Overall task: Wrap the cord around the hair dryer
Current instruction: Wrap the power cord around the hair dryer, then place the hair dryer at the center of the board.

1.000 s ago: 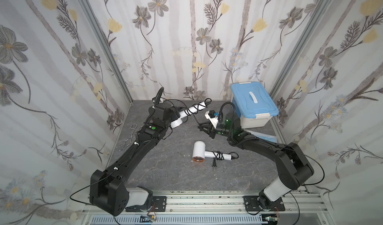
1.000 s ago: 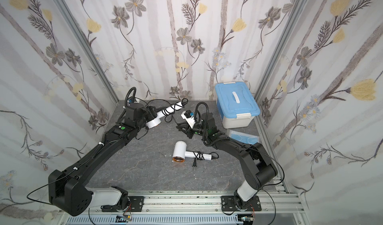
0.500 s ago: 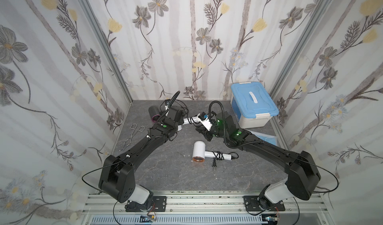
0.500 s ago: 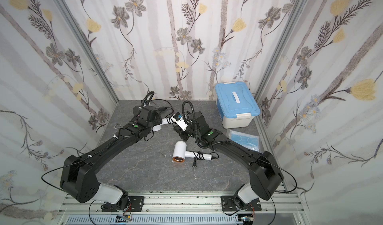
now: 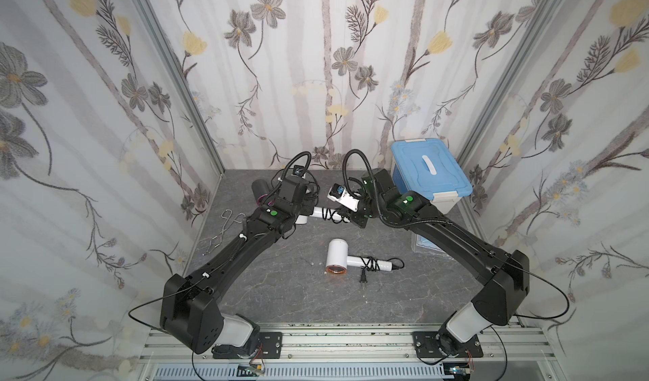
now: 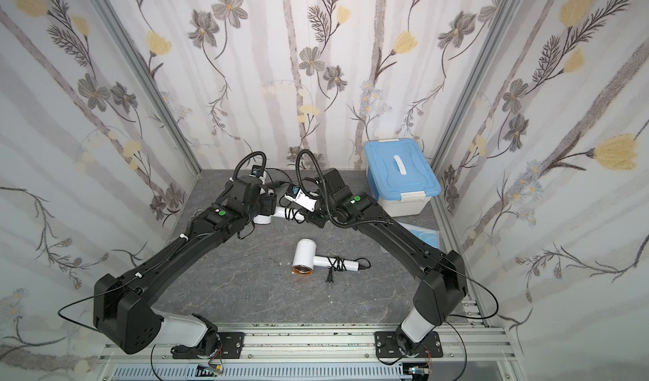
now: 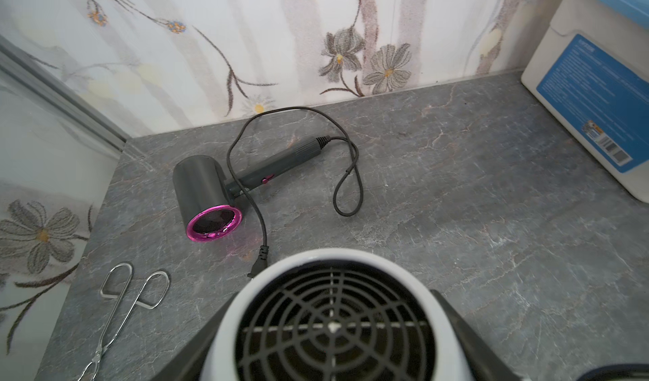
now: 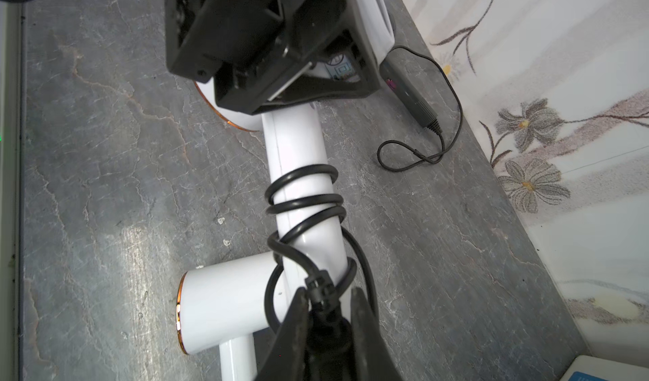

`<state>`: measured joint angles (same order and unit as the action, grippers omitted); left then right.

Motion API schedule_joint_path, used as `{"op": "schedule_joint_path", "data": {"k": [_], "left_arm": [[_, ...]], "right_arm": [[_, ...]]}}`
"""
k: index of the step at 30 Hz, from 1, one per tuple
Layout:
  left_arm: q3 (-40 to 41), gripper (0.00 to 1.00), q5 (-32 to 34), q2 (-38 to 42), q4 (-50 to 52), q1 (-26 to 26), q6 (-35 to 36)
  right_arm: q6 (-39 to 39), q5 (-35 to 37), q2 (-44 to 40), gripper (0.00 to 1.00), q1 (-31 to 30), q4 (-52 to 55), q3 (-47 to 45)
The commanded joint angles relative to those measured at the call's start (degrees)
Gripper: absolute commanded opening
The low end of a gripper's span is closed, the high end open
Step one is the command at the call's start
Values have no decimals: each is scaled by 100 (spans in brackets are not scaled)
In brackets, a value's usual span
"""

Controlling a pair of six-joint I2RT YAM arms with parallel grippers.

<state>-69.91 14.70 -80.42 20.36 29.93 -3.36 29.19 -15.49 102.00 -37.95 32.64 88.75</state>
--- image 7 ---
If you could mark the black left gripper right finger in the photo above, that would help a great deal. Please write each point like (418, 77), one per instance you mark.
(485, 365)

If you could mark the blue lid storage box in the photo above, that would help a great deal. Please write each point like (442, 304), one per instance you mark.
(590, 71)

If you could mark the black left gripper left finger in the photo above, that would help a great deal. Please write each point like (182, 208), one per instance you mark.
(188, 364)

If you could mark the dark grey pink hair dryer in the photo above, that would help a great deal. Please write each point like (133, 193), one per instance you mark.
(206, 196)

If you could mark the white hair dryer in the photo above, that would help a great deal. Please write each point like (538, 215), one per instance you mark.
(335, 314)

